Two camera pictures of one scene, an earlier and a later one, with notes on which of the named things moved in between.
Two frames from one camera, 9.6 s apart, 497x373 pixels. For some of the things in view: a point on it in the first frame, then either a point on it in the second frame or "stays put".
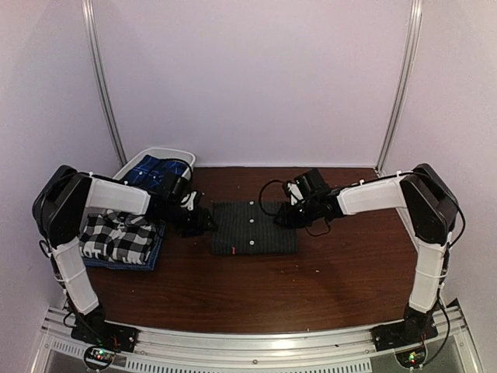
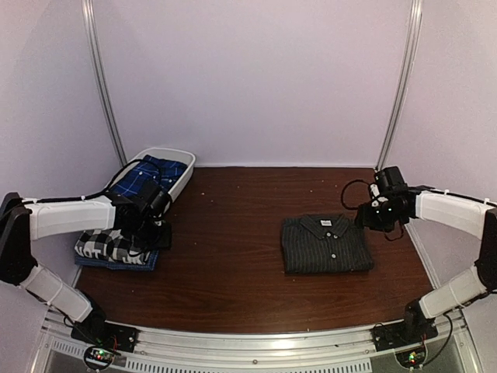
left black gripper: [199, 223] to [164, 241]
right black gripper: [287, 220] to [363, 218]
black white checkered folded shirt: [117, 236] stays put
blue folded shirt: [149, 265] stays put
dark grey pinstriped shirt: [244, 229] to [325, 244]
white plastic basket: [158, 152] stays put
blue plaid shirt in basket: [151, 171] stays put
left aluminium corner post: [92, 26] stays put
